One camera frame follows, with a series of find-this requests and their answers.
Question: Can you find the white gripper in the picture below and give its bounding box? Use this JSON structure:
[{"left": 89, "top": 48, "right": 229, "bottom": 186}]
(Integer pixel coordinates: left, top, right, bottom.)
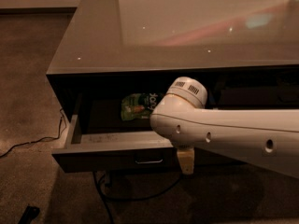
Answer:
[{"left": 172, "top": 143, "right": 194, "bottom": 175}]

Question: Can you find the dark drawer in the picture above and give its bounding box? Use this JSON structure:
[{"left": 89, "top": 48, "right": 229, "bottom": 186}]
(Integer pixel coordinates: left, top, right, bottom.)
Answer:
[
  {"left": 215, "top": 85, "right": 299, "bottom": 110},
  {"left": 51, "top": 91, "right": 244, "bottom": 174}
]

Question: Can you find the green snack bag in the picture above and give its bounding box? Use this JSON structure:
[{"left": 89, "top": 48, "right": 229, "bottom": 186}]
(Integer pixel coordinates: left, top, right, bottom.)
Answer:
[{"left": 121, "top": 92, "right": 164, "bottom": 121}]

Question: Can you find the black object on floor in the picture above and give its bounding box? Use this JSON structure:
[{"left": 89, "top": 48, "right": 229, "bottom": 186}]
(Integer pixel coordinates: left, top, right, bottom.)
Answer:
[{"left": 18, "top": 205, "right": 40, "bottom": 224}]

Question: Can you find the thin black floor cable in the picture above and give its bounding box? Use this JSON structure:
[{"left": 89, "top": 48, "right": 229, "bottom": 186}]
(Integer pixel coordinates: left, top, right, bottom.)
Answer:
[{"left": 0, "top": 108, "right": 65, "bottom": 159}]

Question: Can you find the thick black floor cable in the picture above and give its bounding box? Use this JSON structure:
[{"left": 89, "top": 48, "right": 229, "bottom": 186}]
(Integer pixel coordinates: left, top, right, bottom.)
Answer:
[{"left": 92, "top": 171, "right": 183, "bottom": 224}]

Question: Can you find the dark drawer cabinet glass top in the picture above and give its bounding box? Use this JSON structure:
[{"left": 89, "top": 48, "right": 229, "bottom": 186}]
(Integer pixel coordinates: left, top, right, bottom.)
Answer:
[{"left": 47, "top": 0, "right": 299, "bottom": 166}]

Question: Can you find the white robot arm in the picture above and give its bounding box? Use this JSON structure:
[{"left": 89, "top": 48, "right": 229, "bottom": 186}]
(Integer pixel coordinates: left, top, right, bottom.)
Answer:
[{"left": 150, "top": 77, "right": 299, "bottom": 178}]

